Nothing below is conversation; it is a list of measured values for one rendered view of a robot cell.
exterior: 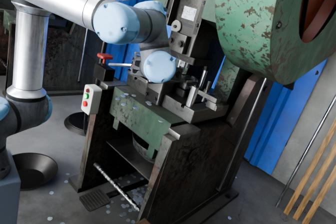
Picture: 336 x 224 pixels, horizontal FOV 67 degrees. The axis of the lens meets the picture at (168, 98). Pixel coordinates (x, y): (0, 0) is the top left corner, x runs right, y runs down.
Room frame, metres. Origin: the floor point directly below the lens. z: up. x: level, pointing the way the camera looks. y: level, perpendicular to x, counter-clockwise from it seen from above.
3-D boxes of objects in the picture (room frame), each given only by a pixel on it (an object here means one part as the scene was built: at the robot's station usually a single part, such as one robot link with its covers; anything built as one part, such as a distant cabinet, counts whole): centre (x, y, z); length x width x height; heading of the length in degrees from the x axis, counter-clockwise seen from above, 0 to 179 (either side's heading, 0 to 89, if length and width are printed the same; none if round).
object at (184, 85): (1.24, -0.03, 0.76); 0.15 x 0.09 x 0.05; 52
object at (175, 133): (1.19, -0.33, 0.45); 0.92 x 0.12 x 0.90; 142
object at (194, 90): (1.04, -0.10, 0.75); 0.03 x 0.03 x 0.10; 52
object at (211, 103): (1.14, -0.17, 0.76); 0.17 x 0.06 x 0.10; 52
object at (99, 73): (1.25, 0.35, 0.62); 0.10 x 0.06 x 0.20; 52
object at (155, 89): (1.11, 0.07, 0.72); 0.25 x 0.14 x 0.14; 142
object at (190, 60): (1.25, -0.04, 0.86); 0.20 x 0.16 x 0.05; 52
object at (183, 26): (1.21, -0.01, 1.04); 0.17 x 0.15 x 0.30; 142
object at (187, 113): (1.24, -0.04, 0.68); 0.45 x 0.30 x 0.06; 52
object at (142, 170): (1.25, -0.04, 0.31); 0.43 x 0.42 x 0.01; 52
